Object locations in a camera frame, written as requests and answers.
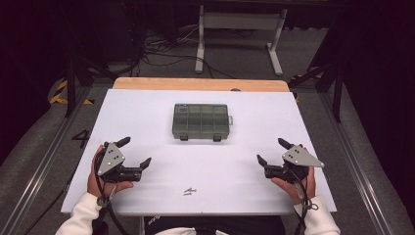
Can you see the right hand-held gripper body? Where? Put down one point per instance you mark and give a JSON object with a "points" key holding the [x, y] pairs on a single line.
{"points": [[298, 158]]}

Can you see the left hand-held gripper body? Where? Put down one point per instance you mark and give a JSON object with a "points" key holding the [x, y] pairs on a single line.
{"points": [[111, 160]]}

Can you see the grey plastic compartment box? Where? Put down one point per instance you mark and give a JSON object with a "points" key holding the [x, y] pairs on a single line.
{"points": [[200, 121]]}

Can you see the person's left hand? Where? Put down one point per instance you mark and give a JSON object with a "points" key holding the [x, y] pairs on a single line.
{"points": [[94, 186]]}

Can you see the person's right hand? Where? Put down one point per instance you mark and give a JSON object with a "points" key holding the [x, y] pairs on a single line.
{"points": [[295, 191]]}

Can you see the white board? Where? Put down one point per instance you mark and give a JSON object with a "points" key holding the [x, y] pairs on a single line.
{"points": [[202, 169]]}

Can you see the black tripod stand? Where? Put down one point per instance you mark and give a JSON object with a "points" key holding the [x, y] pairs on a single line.
{"points": [[337, 88], [71, 84]]}

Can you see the person's dark clothing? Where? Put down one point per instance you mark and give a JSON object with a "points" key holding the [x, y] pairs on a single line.
{"points": [[215, 225]]}

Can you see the aluminium floor rail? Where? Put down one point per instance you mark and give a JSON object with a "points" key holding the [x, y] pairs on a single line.
{"points": [[42, 163], [359, 169]]}

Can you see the white metal stand frame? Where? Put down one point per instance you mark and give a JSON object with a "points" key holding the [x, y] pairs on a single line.
{"points": [[239, 21]]}

